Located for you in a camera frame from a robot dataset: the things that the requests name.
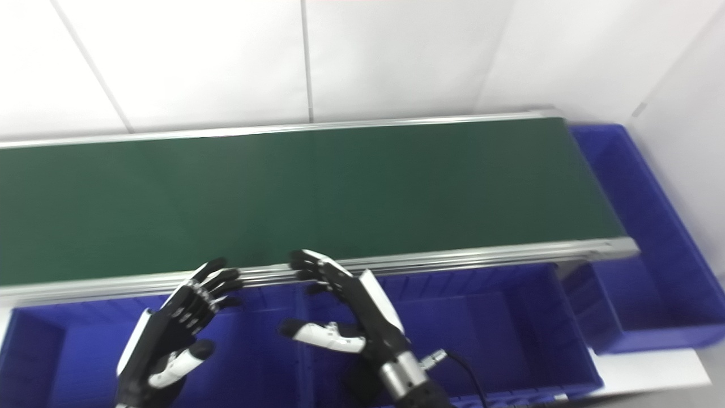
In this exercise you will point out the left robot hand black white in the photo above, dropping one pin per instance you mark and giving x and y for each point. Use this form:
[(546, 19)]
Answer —
[(161, 340)]

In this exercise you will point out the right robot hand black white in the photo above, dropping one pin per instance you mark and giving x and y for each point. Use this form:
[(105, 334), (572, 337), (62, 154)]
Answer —
[(371, 323)]

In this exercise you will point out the right robot arm silver black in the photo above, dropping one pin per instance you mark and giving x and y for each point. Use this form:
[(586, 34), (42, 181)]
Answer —
[(410, 382)]

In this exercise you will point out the blue plastic bin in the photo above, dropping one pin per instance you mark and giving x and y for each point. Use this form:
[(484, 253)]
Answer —
[(73, 351), (498, 334), (651, 272)]

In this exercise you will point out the green conveyor belt aluminium frame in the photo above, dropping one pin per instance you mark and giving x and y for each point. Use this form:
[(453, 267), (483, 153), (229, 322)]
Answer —
[(311, 192)]

